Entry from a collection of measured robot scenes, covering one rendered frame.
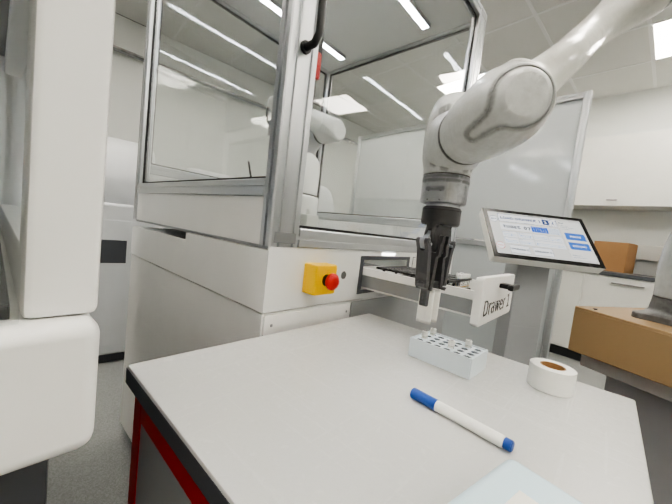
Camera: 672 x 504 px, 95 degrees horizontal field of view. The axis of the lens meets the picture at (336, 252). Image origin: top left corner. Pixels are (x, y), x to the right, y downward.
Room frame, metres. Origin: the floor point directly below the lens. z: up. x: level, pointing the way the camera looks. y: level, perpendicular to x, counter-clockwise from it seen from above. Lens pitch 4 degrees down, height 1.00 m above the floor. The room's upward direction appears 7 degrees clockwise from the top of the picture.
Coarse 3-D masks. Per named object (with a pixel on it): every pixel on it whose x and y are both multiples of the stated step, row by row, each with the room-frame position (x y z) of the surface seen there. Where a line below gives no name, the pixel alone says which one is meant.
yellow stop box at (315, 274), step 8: (312, 264) 0.71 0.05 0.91; (320, 264) 0.72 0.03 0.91; (328, 264) 0.74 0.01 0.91; (304, 272) 0.72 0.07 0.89; (312, 272) 0.70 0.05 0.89; (320, 272) 0.70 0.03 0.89; (328, 272) 0.72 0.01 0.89; (336, 272) 0.75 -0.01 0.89; (304, 280) 0.72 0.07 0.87; (312, 280) 0.70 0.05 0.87; (320, 280) 0.71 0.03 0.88; (304, 288) 0.72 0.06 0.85; (312, 288) 0.70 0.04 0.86; (320, 288) 0.71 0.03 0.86
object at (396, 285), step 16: (368, 272) 0.89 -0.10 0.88; (384, 272) 0.86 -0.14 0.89; (368, 288) 0.89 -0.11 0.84; (384, 288) 0.85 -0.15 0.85; (400, 288) 0.82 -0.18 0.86; (416, 288) 0.79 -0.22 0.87; (448, 288) 0.73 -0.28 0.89; (464, 288) 0.72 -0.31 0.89; (448, 304) 0.73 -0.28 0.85; (464, 304) 0.70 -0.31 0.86
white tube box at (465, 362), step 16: (416, 336) 0.63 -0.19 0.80; (432, 336) 0.64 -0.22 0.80; (416, 352) 0.60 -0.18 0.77; (432, 352) 0.58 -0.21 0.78; (448, 352) 0.56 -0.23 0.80; (464, 352) 0.57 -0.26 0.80; (480, 352) 0.58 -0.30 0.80; (448, 368) 0.55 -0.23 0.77; (464, 368) 0.53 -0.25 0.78; (480, 368) 0.57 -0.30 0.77
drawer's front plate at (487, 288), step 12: (492, 276) 0.74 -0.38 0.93; (504, 276) 0.79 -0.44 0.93; (480, 288) 0.67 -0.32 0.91; (492, 288) 0.72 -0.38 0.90; (480, 300) 0.67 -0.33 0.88; (492, 300) 0.73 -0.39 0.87; (504, 300) 0.82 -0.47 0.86; (480, 312) 0.67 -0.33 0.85; (504, 312) 0.84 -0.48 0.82; (480, 324) 0.68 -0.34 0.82
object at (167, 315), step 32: (160, 288) 1.04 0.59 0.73; (192, 288) 0.88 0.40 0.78; (128, 320) 1.26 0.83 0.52; (160, 320) 1.03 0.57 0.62; (192, 320) 0.87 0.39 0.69; (224, 320) 0.75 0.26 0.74; (256, 320) 0.66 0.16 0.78; (288, 320) 0.70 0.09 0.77; (320, 320) 0.78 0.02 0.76; (128, 352) 1.24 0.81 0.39; (160, 352) 1.01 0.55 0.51; (128, 416) 1.20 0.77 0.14
